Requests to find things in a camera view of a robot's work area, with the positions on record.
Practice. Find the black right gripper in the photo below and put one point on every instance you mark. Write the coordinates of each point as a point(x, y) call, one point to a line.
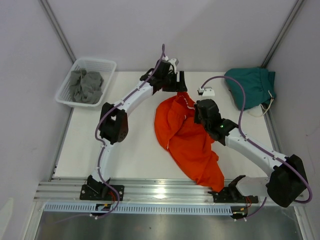
point(196, 120)

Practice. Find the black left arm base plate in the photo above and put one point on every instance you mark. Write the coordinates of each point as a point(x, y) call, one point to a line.
point(88, 194)

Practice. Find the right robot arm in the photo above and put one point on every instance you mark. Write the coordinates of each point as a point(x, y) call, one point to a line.
point(285, 178)

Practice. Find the white plastic basket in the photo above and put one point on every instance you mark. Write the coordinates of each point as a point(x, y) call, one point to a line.
point(105, 67)

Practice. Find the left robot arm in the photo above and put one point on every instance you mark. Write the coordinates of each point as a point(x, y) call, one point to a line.
point(113, 126)

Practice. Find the orange shorts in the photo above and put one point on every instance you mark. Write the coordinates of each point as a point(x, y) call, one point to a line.
point(188, 143)

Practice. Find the grey shorts in basket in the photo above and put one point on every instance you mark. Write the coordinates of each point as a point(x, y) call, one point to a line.
point(85, 86)

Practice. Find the aluminium corner post left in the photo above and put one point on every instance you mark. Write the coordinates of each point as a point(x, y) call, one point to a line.
point(47, 9)

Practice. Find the folded green shorts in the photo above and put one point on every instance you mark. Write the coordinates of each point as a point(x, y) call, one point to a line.
point(251, 87)

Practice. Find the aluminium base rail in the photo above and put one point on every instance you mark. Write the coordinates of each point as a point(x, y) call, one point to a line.
point(136, 191)

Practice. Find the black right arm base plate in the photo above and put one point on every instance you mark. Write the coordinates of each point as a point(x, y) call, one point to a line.
point(231, 195)

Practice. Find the white slotted cable duct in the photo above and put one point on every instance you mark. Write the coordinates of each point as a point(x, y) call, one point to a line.
point(132, 208)

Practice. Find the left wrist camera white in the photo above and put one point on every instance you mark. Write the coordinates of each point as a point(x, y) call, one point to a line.
point(173, 62)

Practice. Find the aluminium corner post right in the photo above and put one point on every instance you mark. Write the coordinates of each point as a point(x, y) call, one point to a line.
point(288, 23)

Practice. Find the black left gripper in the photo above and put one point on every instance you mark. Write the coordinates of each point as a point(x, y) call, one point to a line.
point(178, 87)

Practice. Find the aluminium corner post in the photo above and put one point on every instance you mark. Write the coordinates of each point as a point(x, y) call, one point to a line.
point(47, 9)
point(288, 23)

